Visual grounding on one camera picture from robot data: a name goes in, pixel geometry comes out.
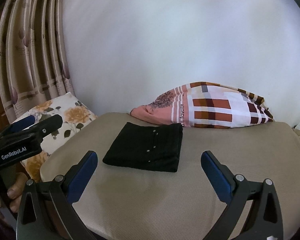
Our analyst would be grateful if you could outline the black pants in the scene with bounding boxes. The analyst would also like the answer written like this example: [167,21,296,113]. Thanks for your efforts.
[103,122,183,173]

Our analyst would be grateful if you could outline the left hand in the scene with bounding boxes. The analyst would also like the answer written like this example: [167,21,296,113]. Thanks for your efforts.
[0,172,28,220]

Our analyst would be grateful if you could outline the white floral pillow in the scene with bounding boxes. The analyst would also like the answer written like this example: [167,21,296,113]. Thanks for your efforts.
[16,92,97,182]

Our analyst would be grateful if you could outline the beige mattress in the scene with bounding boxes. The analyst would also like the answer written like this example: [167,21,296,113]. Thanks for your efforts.
[40,113,300,239]

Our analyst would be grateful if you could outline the beige striped curtain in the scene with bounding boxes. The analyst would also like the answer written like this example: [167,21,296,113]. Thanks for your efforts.
[0,0,74,122]

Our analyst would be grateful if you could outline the pink plaid pillow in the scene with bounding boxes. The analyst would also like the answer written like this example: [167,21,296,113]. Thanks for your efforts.
[130,82,274,128]

